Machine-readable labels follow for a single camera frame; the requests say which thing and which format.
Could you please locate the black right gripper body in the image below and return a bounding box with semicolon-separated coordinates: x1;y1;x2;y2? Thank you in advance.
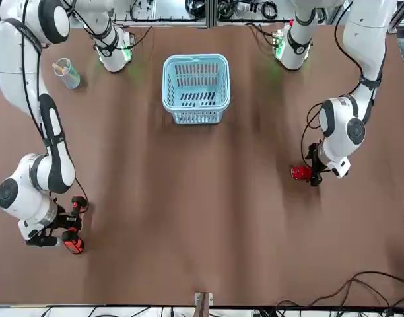
47;203;84;234

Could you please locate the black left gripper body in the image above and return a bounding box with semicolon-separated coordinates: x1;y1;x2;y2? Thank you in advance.
310;142;325;173

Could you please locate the red toy car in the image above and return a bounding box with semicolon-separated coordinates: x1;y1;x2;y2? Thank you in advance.
290;164;313;181

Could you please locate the orange black barcode scanner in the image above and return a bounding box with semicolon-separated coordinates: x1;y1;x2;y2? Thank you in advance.
61;195;90;256

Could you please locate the light blue plastic basket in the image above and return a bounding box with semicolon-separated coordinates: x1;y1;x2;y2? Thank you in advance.
162;53;231;126

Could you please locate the clear plastic cup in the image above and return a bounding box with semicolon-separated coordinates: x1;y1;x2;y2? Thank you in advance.
52;57;81;90

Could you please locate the green pen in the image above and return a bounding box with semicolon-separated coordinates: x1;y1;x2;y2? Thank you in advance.
65;63;79;83

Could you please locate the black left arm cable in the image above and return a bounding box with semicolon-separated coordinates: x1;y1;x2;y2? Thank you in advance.
300;16;387;159

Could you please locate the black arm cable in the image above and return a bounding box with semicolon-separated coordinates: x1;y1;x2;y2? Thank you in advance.
20;0;90;212
300;16;387;159

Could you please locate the long black cable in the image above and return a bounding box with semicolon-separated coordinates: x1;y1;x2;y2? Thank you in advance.
274;270;404;311

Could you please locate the aluminium frame post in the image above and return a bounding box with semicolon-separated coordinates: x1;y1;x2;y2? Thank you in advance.
194;291;214;317
205;0;217;28

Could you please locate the aluminium frame rail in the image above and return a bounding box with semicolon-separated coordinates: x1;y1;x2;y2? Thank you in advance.
388;0;404;33

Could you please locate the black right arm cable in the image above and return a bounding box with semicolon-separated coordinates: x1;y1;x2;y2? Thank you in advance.
20;0;90;212

